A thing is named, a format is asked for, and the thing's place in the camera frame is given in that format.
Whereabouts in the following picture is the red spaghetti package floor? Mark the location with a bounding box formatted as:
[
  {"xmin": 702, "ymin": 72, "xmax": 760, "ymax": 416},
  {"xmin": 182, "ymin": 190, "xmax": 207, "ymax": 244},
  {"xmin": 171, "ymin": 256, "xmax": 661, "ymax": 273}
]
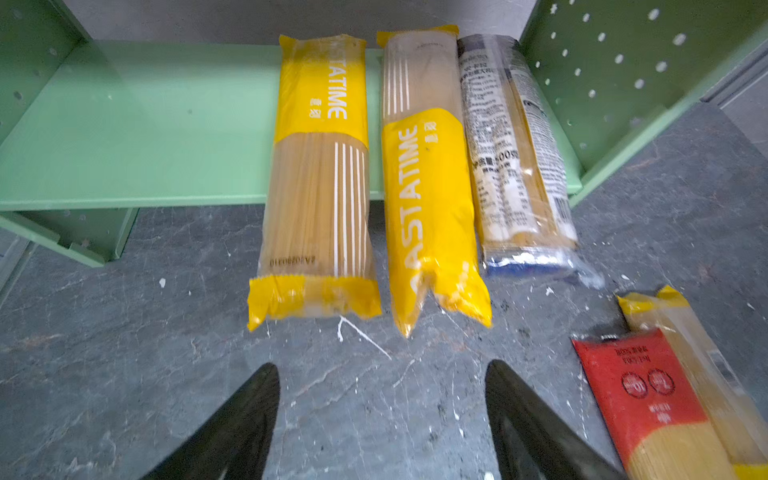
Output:
[{"xmin": 572, "ymin": 329, "xmax": 736, "ymax": 479}]

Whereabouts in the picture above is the green metal shelf rack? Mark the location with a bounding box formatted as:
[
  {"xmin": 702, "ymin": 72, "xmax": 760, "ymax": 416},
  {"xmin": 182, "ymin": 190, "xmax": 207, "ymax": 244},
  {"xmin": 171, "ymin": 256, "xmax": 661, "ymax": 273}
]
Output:
[{"xmin": 1, "ymin": 1, "xmax": 767, "ymax": 267}]

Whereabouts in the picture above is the yellow Pastatime spaghetti package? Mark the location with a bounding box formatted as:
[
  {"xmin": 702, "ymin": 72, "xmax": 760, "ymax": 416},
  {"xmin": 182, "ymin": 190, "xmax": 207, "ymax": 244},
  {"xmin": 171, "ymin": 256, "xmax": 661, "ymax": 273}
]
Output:
[{"xmin": 247, "ymin": 35, "xmax": 382, "ymax": 330}]

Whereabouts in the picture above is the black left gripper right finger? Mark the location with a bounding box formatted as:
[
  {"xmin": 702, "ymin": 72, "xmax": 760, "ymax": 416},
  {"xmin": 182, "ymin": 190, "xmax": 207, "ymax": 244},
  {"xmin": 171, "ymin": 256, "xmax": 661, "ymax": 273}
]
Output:
[{"xmin": 485, "ymin": 359, "xmax": 626, "ymax": 480}]

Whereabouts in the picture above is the clear grey spaghetti package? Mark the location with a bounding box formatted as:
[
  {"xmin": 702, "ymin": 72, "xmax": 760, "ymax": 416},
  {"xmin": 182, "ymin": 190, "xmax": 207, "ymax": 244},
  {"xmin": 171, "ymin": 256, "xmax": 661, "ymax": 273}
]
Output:
[{"xmin": 458, "ymin": 34, "xmax": 604, "ymax": 289}]

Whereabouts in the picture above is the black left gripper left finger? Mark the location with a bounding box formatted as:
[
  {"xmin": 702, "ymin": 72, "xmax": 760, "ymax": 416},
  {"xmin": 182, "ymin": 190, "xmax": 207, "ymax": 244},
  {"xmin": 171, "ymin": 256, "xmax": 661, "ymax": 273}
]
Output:
[{"xmin": 144, "ymin": 363, "xmax": 280, "ymax": 479}]

